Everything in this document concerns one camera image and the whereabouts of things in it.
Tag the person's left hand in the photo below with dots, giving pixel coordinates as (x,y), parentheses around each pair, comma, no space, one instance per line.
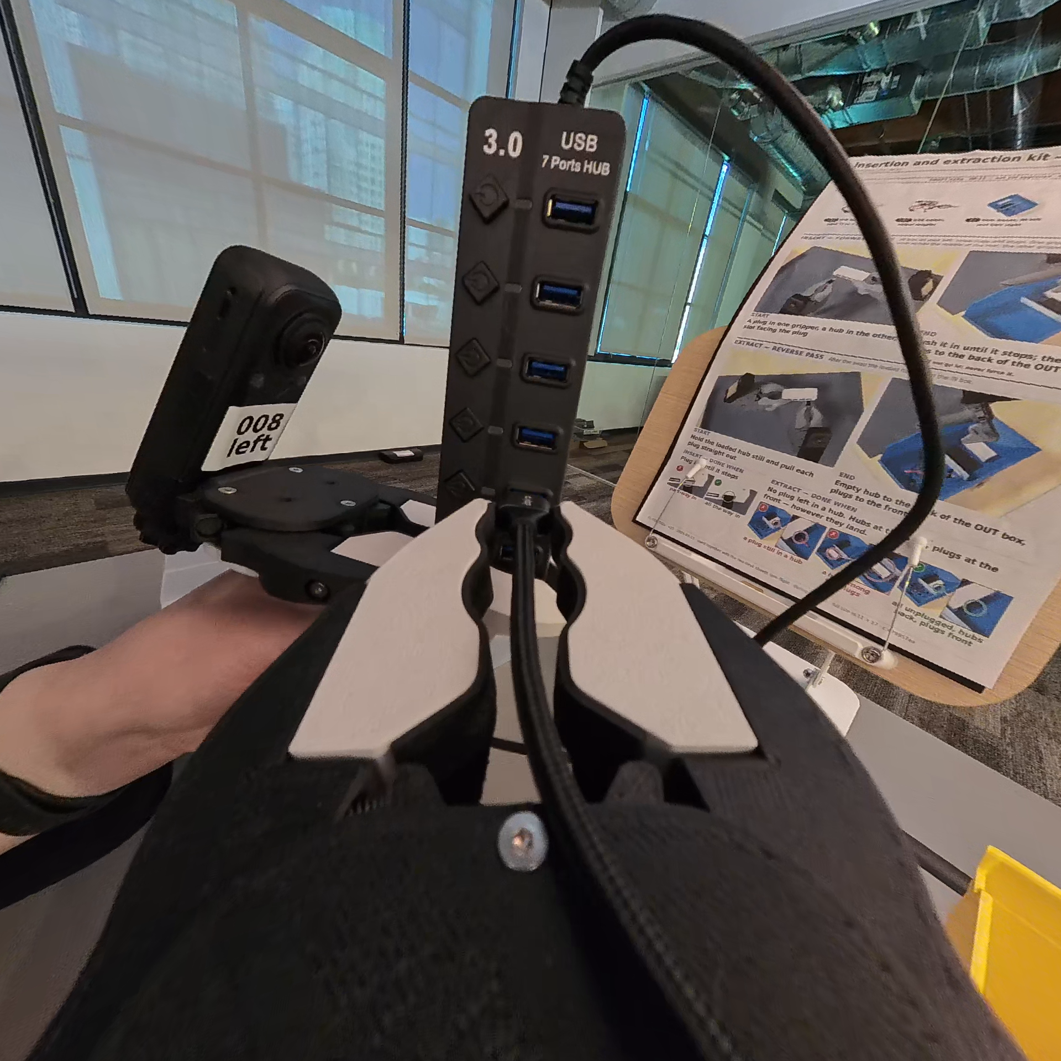
(240,655)

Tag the large glass window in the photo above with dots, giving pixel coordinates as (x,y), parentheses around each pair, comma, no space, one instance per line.
(166,149)

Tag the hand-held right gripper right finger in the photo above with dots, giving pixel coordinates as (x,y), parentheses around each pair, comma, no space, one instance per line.
(655,655)

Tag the silver air duct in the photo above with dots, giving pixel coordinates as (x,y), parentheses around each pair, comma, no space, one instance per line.
(912,74)

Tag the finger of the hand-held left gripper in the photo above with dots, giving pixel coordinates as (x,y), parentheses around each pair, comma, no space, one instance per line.
(373,551)

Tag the long black usb hub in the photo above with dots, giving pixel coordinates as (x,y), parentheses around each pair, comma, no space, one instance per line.
(506,249)

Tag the white stand base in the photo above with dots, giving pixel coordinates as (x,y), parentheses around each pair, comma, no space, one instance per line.
(829,704)

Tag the printed instruction sheet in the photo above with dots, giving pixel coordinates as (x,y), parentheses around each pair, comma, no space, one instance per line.
(978,514)

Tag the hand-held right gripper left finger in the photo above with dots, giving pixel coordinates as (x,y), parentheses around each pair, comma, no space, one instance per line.
(398,655)

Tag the person's left forearm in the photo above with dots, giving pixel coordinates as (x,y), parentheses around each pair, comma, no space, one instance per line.
(66,729)

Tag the yellow plastic bin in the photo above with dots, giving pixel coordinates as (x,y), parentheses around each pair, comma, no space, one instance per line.
(1019,953)

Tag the wooden sheet board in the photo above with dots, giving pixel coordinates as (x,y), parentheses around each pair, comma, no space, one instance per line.
(651,472)

